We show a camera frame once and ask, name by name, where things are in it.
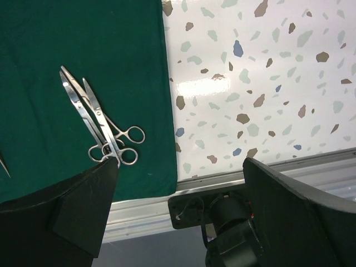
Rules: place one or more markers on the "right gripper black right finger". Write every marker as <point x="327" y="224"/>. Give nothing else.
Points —
<point x="297" y="224"/>

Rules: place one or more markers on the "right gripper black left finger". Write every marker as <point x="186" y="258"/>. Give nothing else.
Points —
<point x="60" y="225"/>

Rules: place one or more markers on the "silver pointed tweezers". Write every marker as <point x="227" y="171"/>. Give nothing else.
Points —
<point x="4" y="166"/>

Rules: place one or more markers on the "silver surgical scissors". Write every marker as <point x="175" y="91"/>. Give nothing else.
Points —
<point x="95" y="152"/>
<point x="111" y="142"/>

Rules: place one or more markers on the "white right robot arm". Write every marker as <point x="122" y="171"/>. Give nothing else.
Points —
<point x="236" y="242"/>

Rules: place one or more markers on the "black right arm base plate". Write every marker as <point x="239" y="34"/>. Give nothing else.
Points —
<point x="190" y="210"/>

